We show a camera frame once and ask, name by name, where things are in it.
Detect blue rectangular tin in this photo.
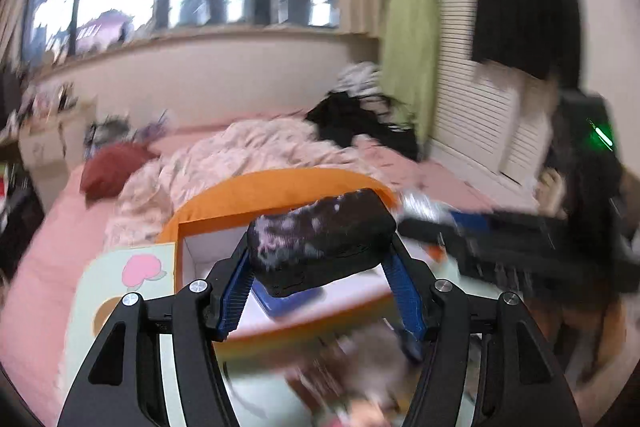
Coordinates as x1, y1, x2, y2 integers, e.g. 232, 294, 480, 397
250, 279, 331, 320

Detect pink bed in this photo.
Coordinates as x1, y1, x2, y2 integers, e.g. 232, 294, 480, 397
0, 109, 541, 408

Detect striped dark cloth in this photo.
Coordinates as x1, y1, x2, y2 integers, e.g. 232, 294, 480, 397
87, 119, 131, 148

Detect white clothes pile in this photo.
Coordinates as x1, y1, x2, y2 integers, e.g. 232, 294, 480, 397
336, 62, 383, 95

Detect silver foil packet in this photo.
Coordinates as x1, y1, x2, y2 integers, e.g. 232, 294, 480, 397
400, 191, 453, 220

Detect person's right hand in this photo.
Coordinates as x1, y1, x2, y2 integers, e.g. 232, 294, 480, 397
537, 167, 566, 215

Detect brown fluffy object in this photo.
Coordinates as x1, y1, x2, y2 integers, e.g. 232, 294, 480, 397
345, 327, 416, 403

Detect black speckled pouch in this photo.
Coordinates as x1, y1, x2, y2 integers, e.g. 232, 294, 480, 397
246, 188, 398, 299

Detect red pillow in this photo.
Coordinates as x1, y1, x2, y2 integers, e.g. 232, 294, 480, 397
80, 143, 158, 200

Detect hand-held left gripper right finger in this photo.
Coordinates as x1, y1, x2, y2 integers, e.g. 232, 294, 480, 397
382, 234, 583, 427

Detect mint green desktop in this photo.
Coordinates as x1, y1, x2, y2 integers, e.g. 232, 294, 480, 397
65, 242, 501, 427

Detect white louvered closet doors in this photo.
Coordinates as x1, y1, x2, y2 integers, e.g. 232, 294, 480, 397
385, 0, 556, 188

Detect black clothes pile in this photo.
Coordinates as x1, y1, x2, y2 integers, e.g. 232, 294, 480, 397
305, 91, 421, 160

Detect pink floral blanket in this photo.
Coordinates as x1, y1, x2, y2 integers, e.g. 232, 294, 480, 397
105, 117, 426, 248

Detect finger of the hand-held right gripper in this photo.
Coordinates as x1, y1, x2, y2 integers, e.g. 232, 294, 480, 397
445, 237, 621, 295
400, 209, 571, 253

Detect beige bedside cabinet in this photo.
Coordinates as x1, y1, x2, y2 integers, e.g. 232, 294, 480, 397
20, 102, 96, 188

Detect orange box lid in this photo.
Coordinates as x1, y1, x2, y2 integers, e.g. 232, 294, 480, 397
157, 169, 401, 244

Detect green hanging garment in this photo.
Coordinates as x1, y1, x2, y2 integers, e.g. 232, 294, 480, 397
380, 0, 443, 148

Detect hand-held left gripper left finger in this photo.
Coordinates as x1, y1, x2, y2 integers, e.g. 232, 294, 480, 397
57, 232, 256, 427

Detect orange cardboard box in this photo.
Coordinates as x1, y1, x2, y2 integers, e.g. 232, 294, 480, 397
172, 219, 448, 358

